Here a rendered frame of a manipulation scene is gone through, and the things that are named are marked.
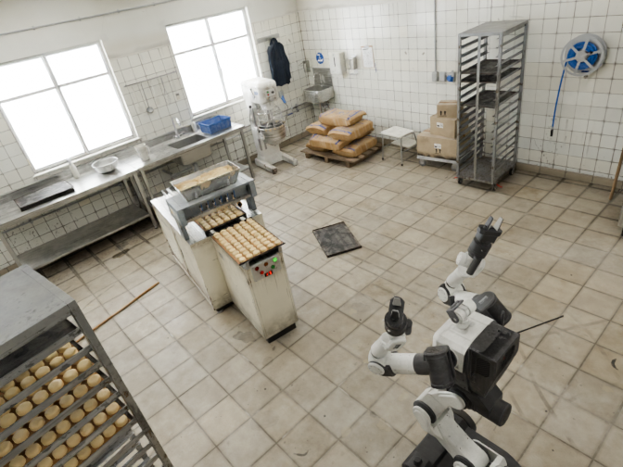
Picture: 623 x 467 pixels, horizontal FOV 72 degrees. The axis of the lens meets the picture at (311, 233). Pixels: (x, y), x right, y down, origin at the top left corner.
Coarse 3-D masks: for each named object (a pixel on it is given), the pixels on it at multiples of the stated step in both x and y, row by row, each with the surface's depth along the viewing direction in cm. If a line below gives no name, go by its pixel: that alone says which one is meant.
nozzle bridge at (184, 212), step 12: (240, 180) 383; (252, 180) 379; (216, 192) 369; (228, 192) 370; (240, 192) 386; (252, 192) 383; (168, 204) 372; (180, 204) 360; (192, 204) 356; (204, 204) 371; (216, 204) 377; (228, 204) 378; (252, 204) 400; (180, 216) 354; (192, 216) 367; (204, 216) 370; (180, 228) 372
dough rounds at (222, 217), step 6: (228, 210) 393; (234, 210) 393; (240, 210) 394; (216, 216) 388; (222, 216) 386; (228, 216) 388; (234, 216) 382; (198, 222) 386; (204, 222) 381; (210, 222) 379; (216, 222) 377; (222, 222) 378; (204, 228) 376; (210, 228) 374
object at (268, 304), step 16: (224, 256) 359; (224, 272) 387; (240, 272) 337; (240, 288) 360; (256, 288) 337; (272, 288) 346; (288, 288) 356; (240, 304) 387; (256, 304) 343; (272, 304) 352; (288, 304) 362; (256, 320) 360; (272, 320) 358; (288, 320) 369; (272, 336) 369
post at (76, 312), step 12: (72, 300) 150; (72, 312) 151; (84, 324) 155; (84, 336) 159; (96, 336) 160; (96, 348) 161; (108, 360) 166; (108, 372) 167; (120, 384) 172; (132, 396) 178; (132, 408) 179; (144, 420) 185; (144, 432) 188; (156, 444) 193
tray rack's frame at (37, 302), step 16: (16, 272) 174; (32, 272) 171; (0, 288) 165; (16, 288) 163; (32, 288) 161; (48, 288) 159; (0, 304) 156; (16, 304) 154; (32, 304) 152; (48, 304) 151; (64, 304) 149; (0, 320) 147; (16, 320) 146; (32, 320) 144; (48, 320) 145; (0, 336) 139; (16, 336) 138; (0, 352) 136
